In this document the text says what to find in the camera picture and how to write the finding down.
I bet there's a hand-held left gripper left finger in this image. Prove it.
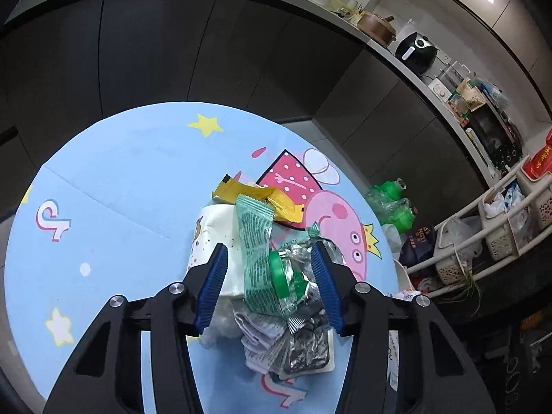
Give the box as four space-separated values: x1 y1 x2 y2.
43 243 229 414

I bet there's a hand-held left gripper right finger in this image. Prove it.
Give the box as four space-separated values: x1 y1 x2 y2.
309 241 496 414

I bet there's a clear plastic bag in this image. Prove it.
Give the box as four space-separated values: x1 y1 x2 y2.
200 297 242 348

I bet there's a crushed bottle with green cap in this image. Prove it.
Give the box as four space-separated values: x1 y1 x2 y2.
267 224 343 313

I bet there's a silver foil blister pack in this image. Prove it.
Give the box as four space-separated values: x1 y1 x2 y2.
276 327 335 376

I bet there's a green snack wrapper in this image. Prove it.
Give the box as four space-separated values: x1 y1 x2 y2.
235 194 298 315

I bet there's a white printed paper cup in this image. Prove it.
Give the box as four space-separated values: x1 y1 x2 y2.
187 204 246 298

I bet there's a white crumpled printed wrapper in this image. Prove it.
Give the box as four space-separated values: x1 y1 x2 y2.
233 301 303 374

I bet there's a dark blue shopping bag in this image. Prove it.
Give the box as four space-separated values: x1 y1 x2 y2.
399 224 439 268

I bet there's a yellow snack wrapper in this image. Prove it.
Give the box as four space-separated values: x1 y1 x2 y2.
211 174 308 225

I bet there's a green plastic bottle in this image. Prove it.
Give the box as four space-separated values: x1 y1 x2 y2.
370 179 408 208
382 198 419 230

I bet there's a beige plastic basket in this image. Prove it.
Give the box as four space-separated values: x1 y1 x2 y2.
516 155 552 234
479 185 532 262
433 216 484 285

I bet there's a white metal storage rack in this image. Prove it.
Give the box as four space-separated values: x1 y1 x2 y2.
405 155 552 298

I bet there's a black countertop oven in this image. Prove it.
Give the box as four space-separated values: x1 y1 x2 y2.
468 103 524 170

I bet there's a food package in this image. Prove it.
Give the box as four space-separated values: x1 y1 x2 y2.
446 78 489 127

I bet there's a dark kitchen cabinet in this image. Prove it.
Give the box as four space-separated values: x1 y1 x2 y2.
0 0 518 234

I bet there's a clear plastic container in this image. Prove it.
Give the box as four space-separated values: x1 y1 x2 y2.
431 62 471 104

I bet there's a red box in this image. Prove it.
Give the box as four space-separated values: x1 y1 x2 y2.
524 128 552 180

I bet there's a black air fryer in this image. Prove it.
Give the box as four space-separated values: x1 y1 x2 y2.
394 34 436 74

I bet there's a brown cooking pot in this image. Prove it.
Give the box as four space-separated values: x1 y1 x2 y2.
358 11 397 48

